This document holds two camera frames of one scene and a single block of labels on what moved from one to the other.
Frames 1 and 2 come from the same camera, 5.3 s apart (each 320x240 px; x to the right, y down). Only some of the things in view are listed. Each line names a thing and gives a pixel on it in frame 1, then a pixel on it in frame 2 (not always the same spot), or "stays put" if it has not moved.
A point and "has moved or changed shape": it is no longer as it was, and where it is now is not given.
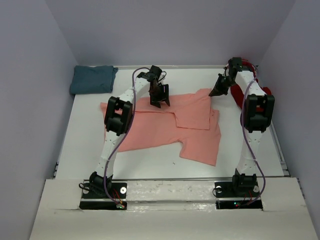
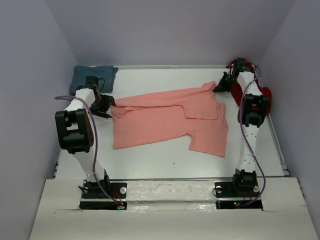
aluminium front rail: x=197 y=178 stays put
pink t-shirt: x=188 y=119 has moved or changed shape
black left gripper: x=154 y=101 -> x=108 y=101
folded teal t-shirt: x=92 y=79 stays put
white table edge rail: x=173 y=66 stays put
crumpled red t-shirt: x=236 y=90 stays put
